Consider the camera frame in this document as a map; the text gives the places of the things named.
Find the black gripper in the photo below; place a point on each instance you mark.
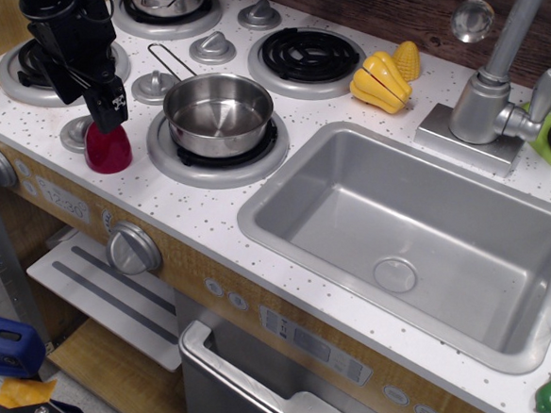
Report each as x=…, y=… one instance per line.
x=74, y=55

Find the red toy sweet potato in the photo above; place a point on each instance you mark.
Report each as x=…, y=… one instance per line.
x=107, y=152

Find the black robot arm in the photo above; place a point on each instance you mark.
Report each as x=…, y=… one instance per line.
x=43, y=9

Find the grey stove knob centre-left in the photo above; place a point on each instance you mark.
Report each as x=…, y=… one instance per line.
x=151, y=89

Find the grey stove knob front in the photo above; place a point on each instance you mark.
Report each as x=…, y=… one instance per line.
x=72, y=135

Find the front left stove burner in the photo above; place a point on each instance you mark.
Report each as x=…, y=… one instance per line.
x=21, y=80

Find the stove burner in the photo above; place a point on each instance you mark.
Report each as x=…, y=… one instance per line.
x=208, y=173
x=21, y=80
x=144, y=26
x=305, y=63

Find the grey stove knob middle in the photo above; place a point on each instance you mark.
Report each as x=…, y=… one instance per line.
x=213, y=49

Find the back left stove burner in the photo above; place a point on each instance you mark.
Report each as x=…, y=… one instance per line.
x=144, y=26

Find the front right stove burner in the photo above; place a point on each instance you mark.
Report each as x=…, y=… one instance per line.
x=208, y=173

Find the grey stove knob back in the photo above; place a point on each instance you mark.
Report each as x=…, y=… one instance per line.
x=260, y=16

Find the back right stove burner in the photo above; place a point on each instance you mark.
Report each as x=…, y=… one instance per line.
x=305, y=63

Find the small steel pot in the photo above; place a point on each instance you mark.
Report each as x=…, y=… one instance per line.
x=167, y=8

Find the large oven dial right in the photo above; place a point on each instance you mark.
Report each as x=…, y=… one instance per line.
x=131, y=251

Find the white oven shelf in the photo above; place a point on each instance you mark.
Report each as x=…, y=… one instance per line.
x=139, y=309

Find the blue clamp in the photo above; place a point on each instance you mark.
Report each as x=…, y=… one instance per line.
x=22, y=350

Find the yellow toy bell pepper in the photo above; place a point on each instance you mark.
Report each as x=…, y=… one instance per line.
x=379, y=83

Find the silver dishwasher door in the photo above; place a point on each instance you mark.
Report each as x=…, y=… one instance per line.
x=226, y=371

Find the yellow toy corn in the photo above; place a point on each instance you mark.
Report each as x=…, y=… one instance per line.
x=407, y=59

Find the dishwasher control panel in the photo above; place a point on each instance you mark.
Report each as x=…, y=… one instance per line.
x=314, y=346

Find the hanging clear ladle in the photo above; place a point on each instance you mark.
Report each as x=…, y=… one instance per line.
x=472, y=21

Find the silver toy faucet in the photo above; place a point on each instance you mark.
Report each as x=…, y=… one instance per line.
x=485, y=129

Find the grey toy sink basin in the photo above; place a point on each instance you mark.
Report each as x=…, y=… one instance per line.
x=453, y=253

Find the steel pan with wire handle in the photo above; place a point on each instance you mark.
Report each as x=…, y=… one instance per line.
x=217, y=115

